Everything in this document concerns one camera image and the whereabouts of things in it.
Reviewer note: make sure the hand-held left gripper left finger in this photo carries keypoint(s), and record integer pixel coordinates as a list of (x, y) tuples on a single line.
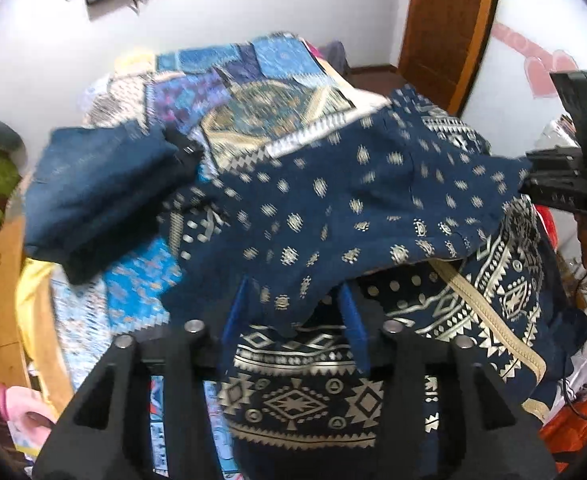
[(236, 312)]

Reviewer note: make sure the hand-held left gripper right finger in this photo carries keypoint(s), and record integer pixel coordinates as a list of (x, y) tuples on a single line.
[(353, 322)]

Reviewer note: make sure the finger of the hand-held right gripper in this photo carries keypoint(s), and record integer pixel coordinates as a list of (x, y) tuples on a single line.
[(548, 172)]

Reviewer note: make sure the navy patterned hooded jacket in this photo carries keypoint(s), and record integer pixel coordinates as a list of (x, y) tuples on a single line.
[(348, 200)]

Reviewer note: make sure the white sliding wardrobe door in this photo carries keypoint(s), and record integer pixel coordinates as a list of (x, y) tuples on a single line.
[(533, 25)]

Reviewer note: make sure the folded black garment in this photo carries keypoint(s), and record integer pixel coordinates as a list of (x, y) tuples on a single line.
[(186, 152)]

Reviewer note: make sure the folded blue jeans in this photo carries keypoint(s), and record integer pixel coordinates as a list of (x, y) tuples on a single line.
[(88, 185)]

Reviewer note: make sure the yellow blanket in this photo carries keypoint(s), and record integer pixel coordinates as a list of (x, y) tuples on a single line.
[(31, 300)]

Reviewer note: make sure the blue patchwork bedspread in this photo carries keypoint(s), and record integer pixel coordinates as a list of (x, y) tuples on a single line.
[(253, 85)]

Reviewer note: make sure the wooden lap table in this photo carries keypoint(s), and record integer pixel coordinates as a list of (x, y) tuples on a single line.
[(1, 300)]

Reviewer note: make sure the orange bag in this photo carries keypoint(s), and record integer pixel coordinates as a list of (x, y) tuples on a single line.
[(578, 422)]

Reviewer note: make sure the yellow round cushion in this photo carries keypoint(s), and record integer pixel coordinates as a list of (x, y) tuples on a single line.
[(133, 59)]

